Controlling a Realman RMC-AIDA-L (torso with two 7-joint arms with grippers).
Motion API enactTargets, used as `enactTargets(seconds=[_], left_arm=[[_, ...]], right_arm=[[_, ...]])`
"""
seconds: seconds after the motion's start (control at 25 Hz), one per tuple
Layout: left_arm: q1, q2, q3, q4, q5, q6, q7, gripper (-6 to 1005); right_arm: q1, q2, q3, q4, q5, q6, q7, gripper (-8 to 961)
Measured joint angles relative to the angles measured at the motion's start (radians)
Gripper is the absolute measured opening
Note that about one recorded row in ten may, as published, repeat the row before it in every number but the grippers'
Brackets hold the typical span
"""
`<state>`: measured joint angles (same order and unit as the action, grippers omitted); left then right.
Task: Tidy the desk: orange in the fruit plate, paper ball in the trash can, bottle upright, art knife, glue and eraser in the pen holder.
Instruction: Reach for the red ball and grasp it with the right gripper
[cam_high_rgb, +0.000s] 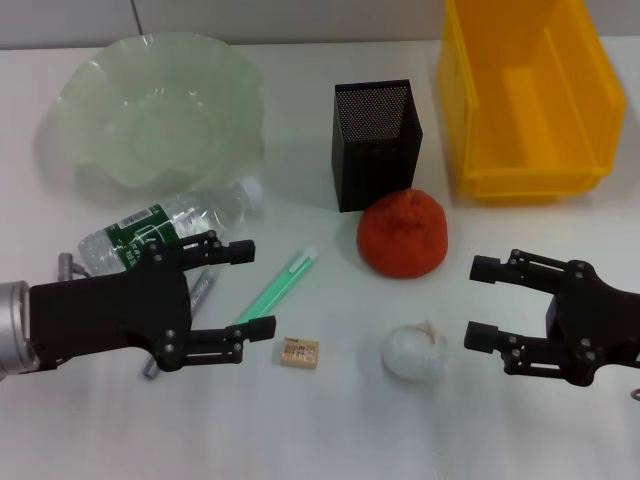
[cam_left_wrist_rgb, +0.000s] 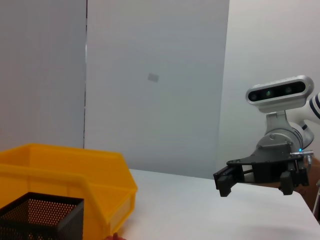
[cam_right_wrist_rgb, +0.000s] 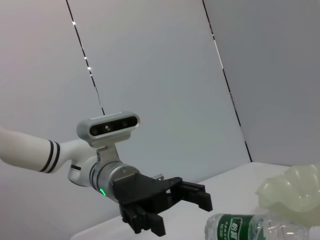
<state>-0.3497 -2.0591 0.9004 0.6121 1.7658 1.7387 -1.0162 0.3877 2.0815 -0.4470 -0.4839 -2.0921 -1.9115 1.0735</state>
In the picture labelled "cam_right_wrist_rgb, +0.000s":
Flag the clear green-label water bottle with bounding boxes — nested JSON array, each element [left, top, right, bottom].
[[204, 213, 320, 240]]

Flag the pale green wavy fruit plate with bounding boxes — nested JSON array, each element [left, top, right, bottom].
[[254, 162, 320, 227]]

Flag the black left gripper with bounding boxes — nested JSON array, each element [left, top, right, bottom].
[[109, 173, 214, 237]]

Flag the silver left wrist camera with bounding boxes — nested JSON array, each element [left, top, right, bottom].
[[76, 110, 141, 167]]

